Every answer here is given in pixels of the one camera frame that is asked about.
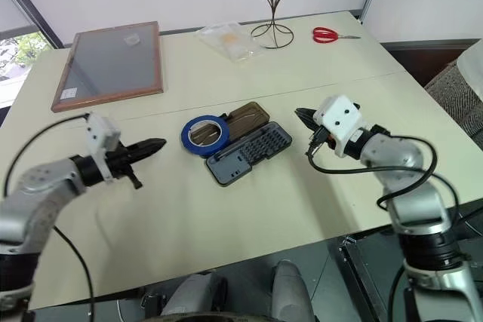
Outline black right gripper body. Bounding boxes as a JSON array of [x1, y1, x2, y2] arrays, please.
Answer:
[[306, 124, 337, 152]]

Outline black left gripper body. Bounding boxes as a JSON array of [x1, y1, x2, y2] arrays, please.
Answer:
[[104, 142, 144, 191]]

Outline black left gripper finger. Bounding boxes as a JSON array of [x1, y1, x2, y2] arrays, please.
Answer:
[[129, 147, 162, 160], [128, 137, 168, 151]]

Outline grey screwdriver bit case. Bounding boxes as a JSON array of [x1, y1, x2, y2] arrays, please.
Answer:
[[205, 101, 294, 188]]

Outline blue tape roll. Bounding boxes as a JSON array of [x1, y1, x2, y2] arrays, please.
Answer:
[[180, 114, 230, 158]]

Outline wooden framed glass panel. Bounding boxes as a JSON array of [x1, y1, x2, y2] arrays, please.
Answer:
[[50, 20, 166, 114]]

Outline clear plastic bag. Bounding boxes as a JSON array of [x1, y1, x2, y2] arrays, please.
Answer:
[[194, 20, 266, 63]]

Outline speckled fabric sofa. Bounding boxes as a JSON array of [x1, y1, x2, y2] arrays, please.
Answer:
[[423, 59, 483, 139]]

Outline grey robot leg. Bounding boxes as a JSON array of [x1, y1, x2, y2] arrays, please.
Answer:
[[271, 259, 317, 322], [160, 271, 229, 318]]

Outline white cushion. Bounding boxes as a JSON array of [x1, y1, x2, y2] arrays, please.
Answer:
[[455, 36, 483, 101]]

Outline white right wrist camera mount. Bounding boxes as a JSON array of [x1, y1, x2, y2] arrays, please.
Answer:
[[312, 94, 374, 158]]

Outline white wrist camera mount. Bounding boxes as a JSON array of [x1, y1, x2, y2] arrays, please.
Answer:
[[84, 112, 122, 184], [312, 94, 374, 158]]

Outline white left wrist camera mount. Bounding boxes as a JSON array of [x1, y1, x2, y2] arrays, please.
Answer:
[[84, 112, 122, 184]]

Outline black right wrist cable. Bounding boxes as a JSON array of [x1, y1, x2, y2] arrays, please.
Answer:
[[303, 133, 463, 233]]

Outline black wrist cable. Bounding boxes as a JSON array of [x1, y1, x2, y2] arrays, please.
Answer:
[[2, 112, 94, 199], [303, 133, 463, 233]]

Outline grey screwdriver handle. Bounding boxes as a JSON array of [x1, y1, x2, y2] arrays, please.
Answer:
[[213, 145, 247, 162]]

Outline red handled scissors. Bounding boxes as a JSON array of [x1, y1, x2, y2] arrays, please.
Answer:
[[311, 26, 362, 44]]

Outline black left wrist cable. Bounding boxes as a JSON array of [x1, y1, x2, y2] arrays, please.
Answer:
[[2, 112, 94, 199]]

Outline dark wire stand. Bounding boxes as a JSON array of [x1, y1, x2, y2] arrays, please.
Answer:
[[248, 0, 306, 51]]

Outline black left arm lower cable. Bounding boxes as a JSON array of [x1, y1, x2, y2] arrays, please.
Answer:
[[51, 225, 96, 322]]

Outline metal table frame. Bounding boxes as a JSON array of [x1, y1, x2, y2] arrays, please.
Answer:
[[337, 234, 403, 322]]

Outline dark window frame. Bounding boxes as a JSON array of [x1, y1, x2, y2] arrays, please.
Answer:
[[0, 0, 63, 51]]

